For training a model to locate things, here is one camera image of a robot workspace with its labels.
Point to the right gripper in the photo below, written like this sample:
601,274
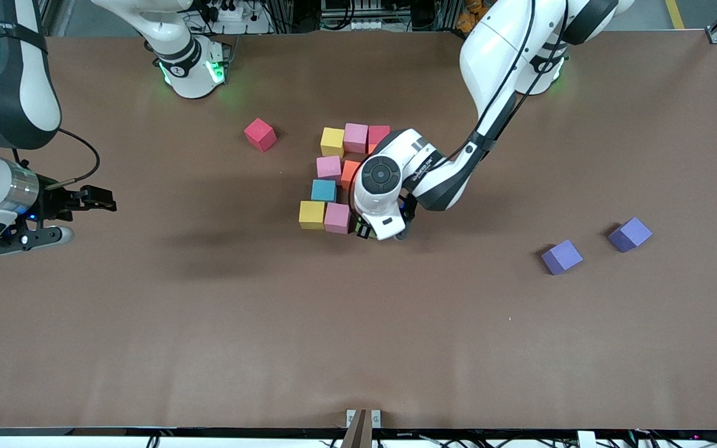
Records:
55,203

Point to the yellow foam cube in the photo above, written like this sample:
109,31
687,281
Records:
332,142
312,215

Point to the small white box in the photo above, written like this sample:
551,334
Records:
585,440

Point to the red foam cube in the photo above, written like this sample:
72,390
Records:
378,135
260,134

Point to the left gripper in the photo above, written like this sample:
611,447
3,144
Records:
363,232

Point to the purple foam cube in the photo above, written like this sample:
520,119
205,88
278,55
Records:
562,257
630,234

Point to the brown paper table cover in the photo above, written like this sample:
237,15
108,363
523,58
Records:
333,342

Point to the yellow floor tape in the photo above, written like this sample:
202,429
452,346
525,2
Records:
676,14

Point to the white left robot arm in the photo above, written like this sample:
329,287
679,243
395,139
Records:
382,175

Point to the pile of orange fruits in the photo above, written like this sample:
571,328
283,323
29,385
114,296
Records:
472,15

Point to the white rack device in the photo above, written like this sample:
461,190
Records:
358,23

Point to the cyan foam cube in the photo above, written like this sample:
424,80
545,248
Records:
323,190

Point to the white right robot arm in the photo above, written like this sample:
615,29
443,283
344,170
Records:
10,93

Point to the small metal table bracket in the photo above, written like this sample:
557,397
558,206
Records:
376,418

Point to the white power strip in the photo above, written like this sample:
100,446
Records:
234,14

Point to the brown mounting bar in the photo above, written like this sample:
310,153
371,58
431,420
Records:
358,432

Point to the pink foam cube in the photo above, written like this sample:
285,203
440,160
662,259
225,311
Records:
356,138
328,168
337,218

